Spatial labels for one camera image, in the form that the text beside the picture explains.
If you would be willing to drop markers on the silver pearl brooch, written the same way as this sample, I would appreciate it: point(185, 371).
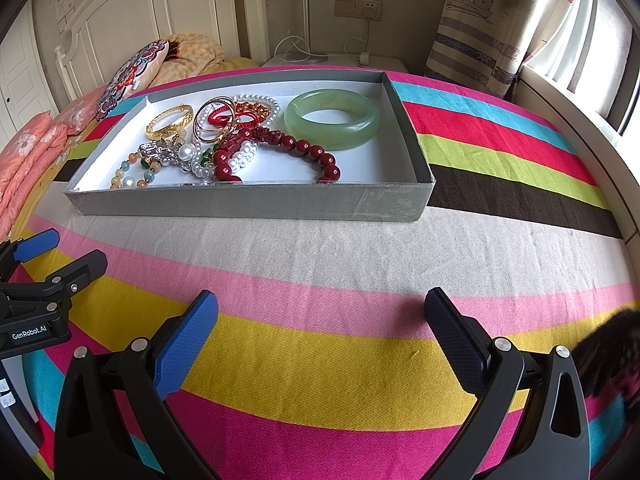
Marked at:
point(160, 152)

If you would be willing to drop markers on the gold bangle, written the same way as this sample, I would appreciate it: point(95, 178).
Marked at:
point(165, 132)

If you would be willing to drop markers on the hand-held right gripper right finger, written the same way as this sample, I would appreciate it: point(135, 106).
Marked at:
point(452, 340)

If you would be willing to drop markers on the rose gold interlocked rings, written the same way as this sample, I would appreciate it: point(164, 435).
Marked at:
point(199, 132)

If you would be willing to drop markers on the grey cardboard box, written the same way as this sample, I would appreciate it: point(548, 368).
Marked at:
point(250, 202)

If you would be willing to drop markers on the green gem pendant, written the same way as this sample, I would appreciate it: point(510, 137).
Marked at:
point(208, 155)

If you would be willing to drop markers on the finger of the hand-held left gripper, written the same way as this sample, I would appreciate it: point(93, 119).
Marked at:
point(82, 270)
point(37, 245)

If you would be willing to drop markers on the pink floral pillow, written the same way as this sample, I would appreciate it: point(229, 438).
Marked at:
point(80, 110)

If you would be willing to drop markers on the pink floral quilt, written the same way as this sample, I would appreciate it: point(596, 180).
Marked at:
point(25, 160)

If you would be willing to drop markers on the window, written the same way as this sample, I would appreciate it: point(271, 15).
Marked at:
point(600, 75)

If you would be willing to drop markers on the white nightstand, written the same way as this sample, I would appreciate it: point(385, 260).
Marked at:
point(390, 62)

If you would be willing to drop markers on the green jade bangle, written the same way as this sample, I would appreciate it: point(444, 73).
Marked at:
point(330, 137)

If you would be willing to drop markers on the orange checkered blanket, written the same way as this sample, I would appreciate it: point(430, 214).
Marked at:
point(195, 55)

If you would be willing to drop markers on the round patterned cushion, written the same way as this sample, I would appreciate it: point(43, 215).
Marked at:
point(132, 75)

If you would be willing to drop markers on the ship print curtain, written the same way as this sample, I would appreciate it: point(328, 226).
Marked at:
point(480, 25)

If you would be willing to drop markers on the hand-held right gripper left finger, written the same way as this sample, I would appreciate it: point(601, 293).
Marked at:
point(187, 345)

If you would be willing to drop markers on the person's right hand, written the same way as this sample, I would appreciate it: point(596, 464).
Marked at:
point(612, 355)

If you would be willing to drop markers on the wall socket panel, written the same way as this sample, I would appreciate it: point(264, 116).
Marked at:
point(357, 7)

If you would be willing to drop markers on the white wardrobe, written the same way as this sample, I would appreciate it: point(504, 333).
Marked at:
point(20, 95)

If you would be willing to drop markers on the white headboard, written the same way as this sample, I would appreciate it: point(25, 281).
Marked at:
point(150, 5)

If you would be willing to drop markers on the striped blanket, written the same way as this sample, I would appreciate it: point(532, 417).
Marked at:
point(325, 270)

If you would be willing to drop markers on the large pearl ornament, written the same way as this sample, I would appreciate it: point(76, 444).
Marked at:
point(129, 181)

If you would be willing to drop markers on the paper wall notice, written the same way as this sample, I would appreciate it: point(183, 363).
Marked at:
point(65, 10)

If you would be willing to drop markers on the white floor lamp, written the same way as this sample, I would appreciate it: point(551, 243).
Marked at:
point(305, 10)

